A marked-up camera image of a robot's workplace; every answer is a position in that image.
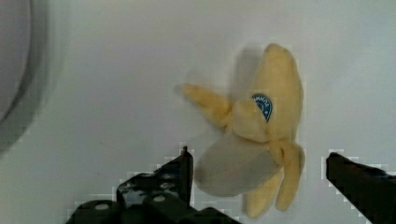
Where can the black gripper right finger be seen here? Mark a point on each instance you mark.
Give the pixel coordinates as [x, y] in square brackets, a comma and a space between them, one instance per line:
[371, 190]

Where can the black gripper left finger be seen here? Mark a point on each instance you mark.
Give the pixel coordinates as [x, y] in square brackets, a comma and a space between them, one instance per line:
[159, 197]

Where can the yellow plush peeled banana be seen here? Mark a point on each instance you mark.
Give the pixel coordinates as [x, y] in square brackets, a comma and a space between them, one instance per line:
[257, 156]

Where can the grey oval plate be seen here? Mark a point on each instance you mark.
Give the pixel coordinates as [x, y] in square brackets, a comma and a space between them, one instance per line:
[24, 27]

